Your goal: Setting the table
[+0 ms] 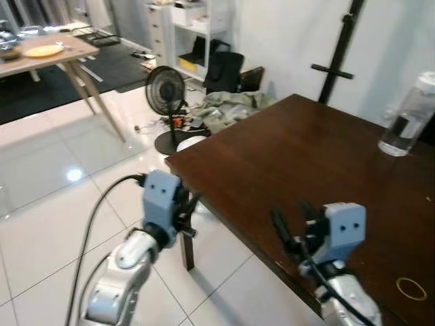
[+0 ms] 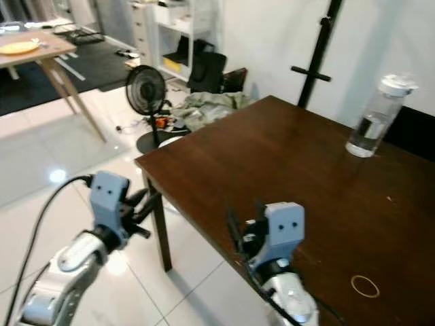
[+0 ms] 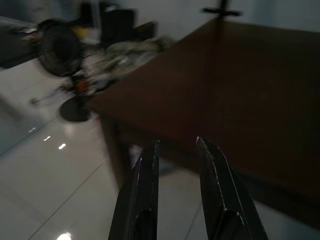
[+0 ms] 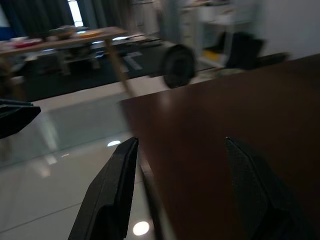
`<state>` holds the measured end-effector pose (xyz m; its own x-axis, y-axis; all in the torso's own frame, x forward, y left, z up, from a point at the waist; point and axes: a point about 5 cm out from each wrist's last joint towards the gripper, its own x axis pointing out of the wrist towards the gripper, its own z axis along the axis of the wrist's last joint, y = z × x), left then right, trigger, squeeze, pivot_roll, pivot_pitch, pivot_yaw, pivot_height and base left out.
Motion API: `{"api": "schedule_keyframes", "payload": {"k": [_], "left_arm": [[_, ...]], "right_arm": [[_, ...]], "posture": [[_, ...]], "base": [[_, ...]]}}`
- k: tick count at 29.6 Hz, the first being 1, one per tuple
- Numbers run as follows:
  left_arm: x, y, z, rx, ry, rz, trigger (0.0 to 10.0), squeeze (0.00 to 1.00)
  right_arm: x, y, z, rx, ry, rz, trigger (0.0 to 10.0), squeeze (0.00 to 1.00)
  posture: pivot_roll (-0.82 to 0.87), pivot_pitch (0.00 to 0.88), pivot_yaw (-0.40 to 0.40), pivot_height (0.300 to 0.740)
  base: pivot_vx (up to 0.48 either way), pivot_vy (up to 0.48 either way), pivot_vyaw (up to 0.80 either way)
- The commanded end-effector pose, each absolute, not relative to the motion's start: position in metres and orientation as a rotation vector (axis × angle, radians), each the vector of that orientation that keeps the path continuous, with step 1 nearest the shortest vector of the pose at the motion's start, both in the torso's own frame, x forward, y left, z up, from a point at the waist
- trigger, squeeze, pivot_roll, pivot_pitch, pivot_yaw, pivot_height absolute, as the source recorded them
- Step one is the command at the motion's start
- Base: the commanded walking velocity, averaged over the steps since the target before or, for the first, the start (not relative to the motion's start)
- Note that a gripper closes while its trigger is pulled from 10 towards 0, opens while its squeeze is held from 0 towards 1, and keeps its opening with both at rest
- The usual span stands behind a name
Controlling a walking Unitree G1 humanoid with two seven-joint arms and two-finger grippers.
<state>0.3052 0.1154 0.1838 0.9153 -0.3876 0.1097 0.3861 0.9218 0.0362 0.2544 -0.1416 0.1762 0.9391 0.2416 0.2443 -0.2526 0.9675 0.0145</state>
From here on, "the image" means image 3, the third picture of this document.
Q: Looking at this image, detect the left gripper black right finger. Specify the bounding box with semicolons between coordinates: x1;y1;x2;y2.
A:
196;136;270;240

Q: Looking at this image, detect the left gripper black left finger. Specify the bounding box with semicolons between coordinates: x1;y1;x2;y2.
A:
107;139;161;240

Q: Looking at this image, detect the black bag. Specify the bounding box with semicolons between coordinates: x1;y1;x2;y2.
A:
99;1;137;49

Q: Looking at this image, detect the black standing fan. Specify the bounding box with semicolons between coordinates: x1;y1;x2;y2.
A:
36;19;92;123

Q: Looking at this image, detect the black cross-shaped bar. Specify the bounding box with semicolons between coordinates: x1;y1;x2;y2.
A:
201;0;244;19

